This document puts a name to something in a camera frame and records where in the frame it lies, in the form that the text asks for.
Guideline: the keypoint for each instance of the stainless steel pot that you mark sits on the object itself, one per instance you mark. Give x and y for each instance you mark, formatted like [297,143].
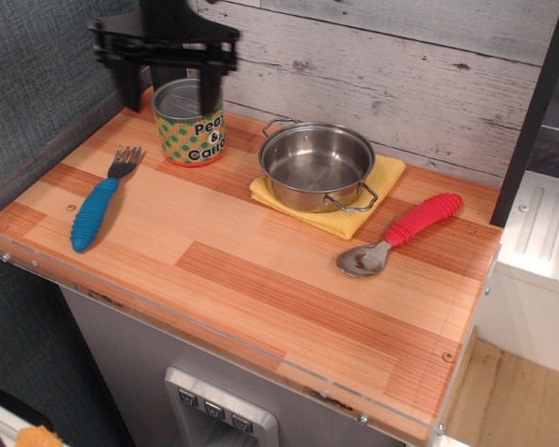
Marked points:
[317,167]

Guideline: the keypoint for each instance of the peas and carrots can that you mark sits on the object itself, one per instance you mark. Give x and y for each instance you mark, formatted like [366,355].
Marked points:
[188,138]

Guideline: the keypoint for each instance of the red handled spoon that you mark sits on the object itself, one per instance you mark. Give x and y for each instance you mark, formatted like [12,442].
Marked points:
[366,261]

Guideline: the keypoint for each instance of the yellow cloth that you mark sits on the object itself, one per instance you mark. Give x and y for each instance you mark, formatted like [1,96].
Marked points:
[344,224]

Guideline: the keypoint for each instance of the blue handled fork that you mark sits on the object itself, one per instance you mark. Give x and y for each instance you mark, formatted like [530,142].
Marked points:
[89,219]

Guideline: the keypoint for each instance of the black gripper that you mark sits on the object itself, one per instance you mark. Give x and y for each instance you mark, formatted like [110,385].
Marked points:
[165,34]

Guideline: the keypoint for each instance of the silver dispenser panel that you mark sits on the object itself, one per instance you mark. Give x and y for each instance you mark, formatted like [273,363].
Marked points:
[214,412]

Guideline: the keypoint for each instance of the orange black object corner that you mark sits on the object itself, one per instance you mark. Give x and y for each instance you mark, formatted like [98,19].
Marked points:
[16,415]

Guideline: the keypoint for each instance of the white toy sink unit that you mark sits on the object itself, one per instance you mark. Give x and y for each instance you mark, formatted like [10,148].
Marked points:
[519,310]

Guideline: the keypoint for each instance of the left black post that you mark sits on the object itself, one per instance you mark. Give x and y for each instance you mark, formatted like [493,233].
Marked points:
[162,75]

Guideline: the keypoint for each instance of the right black post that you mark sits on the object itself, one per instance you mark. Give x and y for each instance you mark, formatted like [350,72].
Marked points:
[529,132]

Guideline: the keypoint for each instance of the black post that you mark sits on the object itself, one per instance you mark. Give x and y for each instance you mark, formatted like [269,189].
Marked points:
[529,132]
[162,75]

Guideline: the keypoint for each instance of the grey toy fridge cabinet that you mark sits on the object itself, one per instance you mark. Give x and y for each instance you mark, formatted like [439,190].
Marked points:
[134,357]

